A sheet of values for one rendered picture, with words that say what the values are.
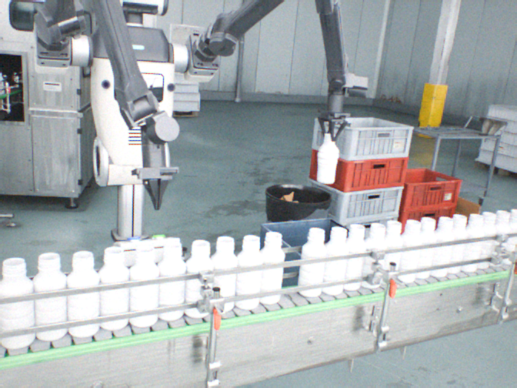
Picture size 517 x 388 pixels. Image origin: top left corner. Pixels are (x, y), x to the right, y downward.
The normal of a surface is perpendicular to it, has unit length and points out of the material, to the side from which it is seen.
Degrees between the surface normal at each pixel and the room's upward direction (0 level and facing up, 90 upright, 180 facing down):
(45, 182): 90
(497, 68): 90
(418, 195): 90
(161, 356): 90
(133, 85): 98
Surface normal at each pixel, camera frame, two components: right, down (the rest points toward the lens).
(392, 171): 0.54, 0.28
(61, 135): 0.15, 0.29
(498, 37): -0.89, 0.05
